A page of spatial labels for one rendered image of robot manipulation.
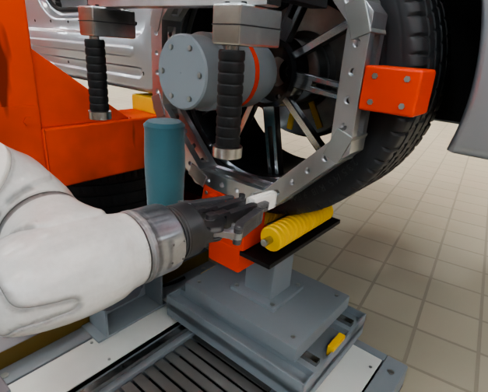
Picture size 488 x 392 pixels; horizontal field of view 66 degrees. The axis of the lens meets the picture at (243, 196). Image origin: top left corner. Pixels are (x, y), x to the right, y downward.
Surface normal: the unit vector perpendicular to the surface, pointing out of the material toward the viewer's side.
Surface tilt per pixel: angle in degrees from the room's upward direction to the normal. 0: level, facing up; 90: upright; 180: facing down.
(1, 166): 39
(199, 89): 90
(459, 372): 0
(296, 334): 0
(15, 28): 90
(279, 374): 90
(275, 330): 0
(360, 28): 90
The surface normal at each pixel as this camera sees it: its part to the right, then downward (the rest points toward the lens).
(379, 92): -0.64, 0.25
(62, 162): 0.77, 0.28
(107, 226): 0.44, -0.77
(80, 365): 0.06, -0.93
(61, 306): 0.63, 0.44
